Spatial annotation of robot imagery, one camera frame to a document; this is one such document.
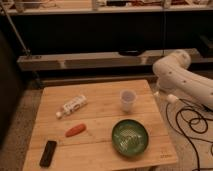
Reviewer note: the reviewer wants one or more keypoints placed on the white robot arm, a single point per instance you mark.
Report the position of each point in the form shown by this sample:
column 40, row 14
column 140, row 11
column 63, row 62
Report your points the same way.
column 172, row 72

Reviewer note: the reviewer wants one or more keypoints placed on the white plastic bottle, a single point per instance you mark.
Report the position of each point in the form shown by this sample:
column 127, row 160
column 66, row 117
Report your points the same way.
column 71, row 106

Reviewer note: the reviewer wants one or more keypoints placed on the low wooden shelf bench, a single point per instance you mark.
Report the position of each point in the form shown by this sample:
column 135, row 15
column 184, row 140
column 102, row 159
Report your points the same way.
column 88, row 60

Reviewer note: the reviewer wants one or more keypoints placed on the orange carrot toy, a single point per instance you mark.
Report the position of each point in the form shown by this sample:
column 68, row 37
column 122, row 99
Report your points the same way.
column 75, row 130

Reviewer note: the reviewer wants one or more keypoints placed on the green ribbed bowl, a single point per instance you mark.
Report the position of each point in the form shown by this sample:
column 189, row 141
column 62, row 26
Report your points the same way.
column 129, row 138

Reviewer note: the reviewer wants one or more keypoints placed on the metal tripod leg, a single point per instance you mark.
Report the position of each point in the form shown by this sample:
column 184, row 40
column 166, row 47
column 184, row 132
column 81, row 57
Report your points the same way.
column 13, row 36

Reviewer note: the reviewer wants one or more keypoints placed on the black remote control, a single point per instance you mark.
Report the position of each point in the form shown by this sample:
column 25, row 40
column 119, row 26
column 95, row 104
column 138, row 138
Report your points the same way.
column 48, row 153

